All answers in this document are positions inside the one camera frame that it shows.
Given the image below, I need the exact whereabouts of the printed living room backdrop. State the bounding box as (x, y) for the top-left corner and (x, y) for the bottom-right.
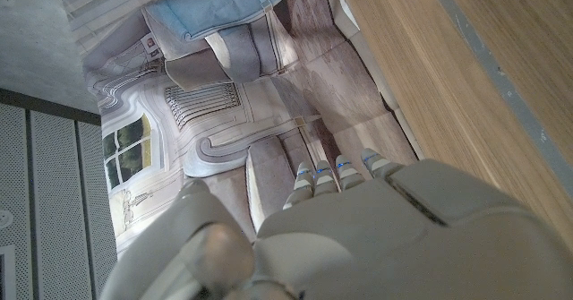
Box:
(60, 0), (426, 256)

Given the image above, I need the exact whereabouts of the white rectangular ceiling vent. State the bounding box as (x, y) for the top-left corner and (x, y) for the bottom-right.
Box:
(0, 244), (17, 300)

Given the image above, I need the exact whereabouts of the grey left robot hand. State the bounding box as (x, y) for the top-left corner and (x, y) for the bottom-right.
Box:
(98, 147), (573, 300)

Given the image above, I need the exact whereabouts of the perforated grey metal panel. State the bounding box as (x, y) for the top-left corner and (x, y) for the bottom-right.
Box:
(0, 87), (120, 300)

